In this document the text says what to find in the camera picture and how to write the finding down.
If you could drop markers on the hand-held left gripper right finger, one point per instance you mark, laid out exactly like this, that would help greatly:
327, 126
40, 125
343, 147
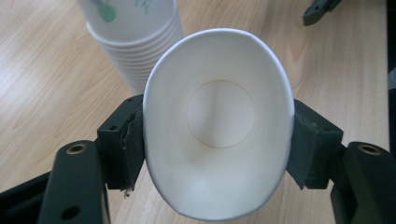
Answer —
311, 155

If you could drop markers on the stack of printed paper cups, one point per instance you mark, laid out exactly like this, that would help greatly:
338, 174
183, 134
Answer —
134, 37

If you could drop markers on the white paper cup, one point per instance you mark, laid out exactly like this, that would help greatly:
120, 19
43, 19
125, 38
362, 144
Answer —
218, 124

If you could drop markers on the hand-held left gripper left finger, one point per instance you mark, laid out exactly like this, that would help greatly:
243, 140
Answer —
120, 155

